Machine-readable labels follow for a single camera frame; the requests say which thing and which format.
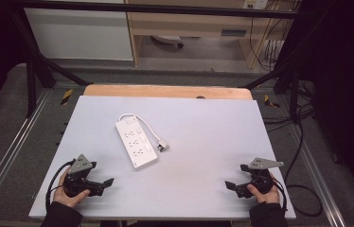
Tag white wall outlet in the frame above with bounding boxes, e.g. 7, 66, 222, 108
242, 0, 270, 10

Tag white table board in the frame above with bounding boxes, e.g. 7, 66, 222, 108
27, 95, 297, 221

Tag white power strip cable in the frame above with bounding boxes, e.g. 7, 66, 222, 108
118, 113, 164, 145

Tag white power strip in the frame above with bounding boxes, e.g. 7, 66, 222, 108
115, 118, 160, 171

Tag white cabinet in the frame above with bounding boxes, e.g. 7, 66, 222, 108
23, 7, 134, 61

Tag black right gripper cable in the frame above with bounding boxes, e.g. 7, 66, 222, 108
270, 177, 289, 216

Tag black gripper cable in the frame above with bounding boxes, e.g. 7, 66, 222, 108
44, 159, 76, 213
270, 177, 289, 216

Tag black metal frame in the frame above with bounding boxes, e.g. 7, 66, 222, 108
9, 0, 316, 125

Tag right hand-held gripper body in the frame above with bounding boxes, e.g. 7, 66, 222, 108
239, 157, 285, 196

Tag yellow black tape strip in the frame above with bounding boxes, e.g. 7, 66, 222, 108
263, 94, 281, 109
60, 88, 74, 106

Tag person's right hand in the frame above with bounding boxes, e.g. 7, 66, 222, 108
246, 171, 281, 205

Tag light wooden desk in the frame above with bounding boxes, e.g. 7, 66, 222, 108
124, 0, 294, 70

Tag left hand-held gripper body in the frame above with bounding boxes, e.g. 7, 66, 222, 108
62, 153, 105, 199

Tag black floor cable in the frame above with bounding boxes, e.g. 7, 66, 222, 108
261, 79, 325, 218

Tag wooden table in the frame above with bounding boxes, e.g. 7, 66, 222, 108
82, 83, 255, 101

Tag person's left hand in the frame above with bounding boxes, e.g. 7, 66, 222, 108
52, 166, 91, 209

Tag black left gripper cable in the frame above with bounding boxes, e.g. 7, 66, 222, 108
44, 159, 76, 213

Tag hanging black cables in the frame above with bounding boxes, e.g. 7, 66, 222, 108
248, 0, 292, 73

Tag white plug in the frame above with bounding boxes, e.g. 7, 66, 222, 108
156, 139, 170, 153

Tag aluminium rail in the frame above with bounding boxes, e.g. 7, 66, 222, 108
287, 122, 347, 227
0, 89, 54, 207

